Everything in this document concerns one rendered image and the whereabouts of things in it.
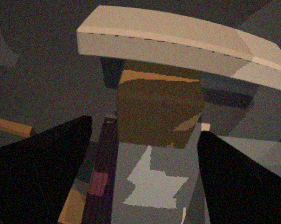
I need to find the brown thin bar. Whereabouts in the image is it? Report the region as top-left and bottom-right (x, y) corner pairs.
(0, 119), (35, 137)

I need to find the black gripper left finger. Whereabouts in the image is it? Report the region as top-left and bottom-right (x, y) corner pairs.
(0, 116), (92, 224)

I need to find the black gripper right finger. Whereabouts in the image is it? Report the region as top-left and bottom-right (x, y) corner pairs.
(197, 131), (281, 224)

